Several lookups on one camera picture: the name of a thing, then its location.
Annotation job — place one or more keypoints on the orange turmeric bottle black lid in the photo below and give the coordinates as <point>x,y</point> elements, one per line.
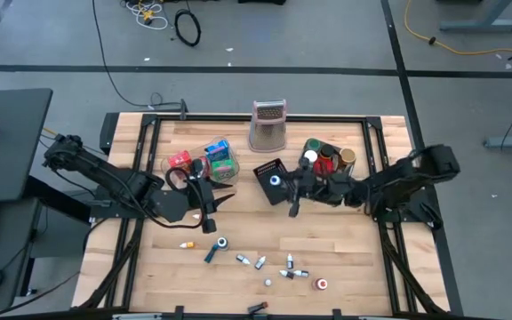
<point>327,151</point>

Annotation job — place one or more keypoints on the grey desk foot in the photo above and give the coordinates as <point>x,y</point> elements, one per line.
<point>511,142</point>

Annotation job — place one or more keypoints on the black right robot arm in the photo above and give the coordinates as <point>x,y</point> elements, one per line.
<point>407,178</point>

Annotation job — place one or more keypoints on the green lid oregano jar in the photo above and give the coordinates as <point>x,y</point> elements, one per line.
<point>314,144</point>

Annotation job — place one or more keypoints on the dark bottle with red cap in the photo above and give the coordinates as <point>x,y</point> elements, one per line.
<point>258,307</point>

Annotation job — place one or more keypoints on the black aluminium table frame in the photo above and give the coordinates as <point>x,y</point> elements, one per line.
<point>260,118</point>

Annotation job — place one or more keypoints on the small red carton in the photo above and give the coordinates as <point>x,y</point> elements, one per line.
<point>179,159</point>

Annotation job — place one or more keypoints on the small dark dropper bottle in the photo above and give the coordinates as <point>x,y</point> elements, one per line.
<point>286,274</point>
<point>242,260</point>
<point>260,263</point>
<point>290,262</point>
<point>301,274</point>

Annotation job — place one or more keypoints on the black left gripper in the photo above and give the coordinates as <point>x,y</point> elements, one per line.
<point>176,204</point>

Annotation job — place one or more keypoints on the black side desk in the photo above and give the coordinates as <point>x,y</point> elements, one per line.
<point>16,133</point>

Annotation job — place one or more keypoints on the small green carton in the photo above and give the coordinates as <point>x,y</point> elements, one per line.
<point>225,168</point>

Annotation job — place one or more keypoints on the desk with grey legs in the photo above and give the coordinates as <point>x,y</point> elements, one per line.
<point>482,27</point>

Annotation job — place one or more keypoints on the blue food colouring bottle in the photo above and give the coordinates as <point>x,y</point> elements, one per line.
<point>275,180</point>

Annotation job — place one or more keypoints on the black plastic basket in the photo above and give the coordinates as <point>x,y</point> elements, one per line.
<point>265,186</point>

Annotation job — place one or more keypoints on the small yellow dropper bottle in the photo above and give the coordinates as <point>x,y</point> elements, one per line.
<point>188,245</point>

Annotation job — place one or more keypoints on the grey plastic bin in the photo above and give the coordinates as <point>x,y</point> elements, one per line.
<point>302,151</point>

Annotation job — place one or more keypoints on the teal tube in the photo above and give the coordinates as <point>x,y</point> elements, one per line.
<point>210,255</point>

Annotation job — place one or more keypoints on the clear plastic bin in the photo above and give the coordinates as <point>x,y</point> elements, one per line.
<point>198,146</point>

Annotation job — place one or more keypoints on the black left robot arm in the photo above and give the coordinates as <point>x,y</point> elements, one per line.
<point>105,173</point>

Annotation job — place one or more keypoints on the red carton with grey side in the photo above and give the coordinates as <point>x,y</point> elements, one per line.
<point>205,161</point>

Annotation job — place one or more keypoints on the small orange dropper bottle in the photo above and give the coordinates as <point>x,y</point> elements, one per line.
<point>197,216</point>

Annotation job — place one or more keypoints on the red paprika tin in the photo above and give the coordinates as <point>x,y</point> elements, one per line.
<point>325,166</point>

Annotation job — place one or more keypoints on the tan lid spice jar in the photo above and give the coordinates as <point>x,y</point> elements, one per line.
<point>347,155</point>

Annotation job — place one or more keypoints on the red food colouring bottle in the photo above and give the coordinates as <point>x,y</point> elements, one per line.
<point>321,283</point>

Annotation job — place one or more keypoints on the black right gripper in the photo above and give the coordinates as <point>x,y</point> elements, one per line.
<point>327,186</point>

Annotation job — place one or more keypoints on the metal mesh basket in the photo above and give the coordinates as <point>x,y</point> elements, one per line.
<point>267,133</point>

